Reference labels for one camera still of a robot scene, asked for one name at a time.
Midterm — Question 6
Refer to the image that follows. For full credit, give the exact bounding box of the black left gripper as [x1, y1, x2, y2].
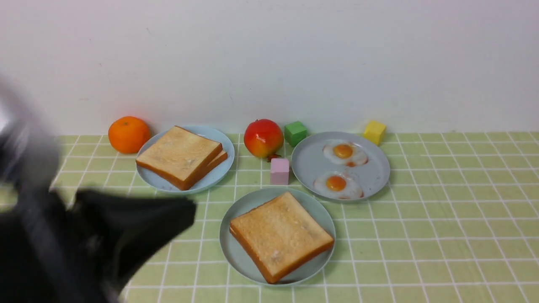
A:
[63, 189, 197, 295]

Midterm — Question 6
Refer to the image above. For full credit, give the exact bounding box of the toast slice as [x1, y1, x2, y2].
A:
[229, 191, 335, 284]
[202, 150, 228, 176]
[136, 126, 224, 191]

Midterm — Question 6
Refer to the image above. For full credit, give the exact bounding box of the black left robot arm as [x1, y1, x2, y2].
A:
[1, 79, 197, 303]

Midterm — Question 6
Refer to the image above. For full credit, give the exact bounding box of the light blue bread plate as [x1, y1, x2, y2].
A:
[136, 126, 235, 194]

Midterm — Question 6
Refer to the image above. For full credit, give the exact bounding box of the orange fruit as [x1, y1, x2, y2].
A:
[108, 116, 151, 154]

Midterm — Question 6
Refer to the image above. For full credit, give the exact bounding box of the teal centre plate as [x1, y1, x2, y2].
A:
[219, 187, 336, 287]

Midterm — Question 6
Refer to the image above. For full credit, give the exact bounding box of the red yellow apple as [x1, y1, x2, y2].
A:
[244, 119, 284, 162]

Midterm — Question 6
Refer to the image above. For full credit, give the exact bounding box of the pink cube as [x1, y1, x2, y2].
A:
[270, 158, 290, 186]

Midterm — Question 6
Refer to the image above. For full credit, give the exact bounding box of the green cube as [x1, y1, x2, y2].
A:
[284, 121, 308, 146]

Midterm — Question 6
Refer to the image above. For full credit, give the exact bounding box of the grey egg plate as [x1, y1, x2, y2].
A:
[291, 132, 391, 202]

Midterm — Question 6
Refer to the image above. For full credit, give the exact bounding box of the near fried egg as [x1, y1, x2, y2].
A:
[312, 171, 364, 200]

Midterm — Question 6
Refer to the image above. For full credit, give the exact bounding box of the fried egg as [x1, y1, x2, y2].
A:
[322, 141, 369, 167]
[312, 171, 364, 200]

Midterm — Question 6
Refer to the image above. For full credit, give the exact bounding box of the far fried egg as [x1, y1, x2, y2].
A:
[322, 141, 369, 167]

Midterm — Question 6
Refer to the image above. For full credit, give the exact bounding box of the yellow cube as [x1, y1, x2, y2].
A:
[363, 120, 387, 146]

